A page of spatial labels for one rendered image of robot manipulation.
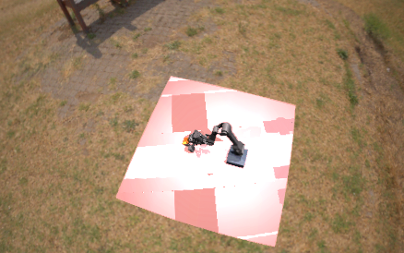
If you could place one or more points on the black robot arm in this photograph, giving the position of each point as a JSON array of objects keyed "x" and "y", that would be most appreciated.
[{"x": 226, "y": 130}]

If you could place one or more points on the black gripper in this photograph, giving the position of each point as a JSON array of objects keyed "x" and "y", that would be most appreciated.
[{"x": 191, "y": 148}]

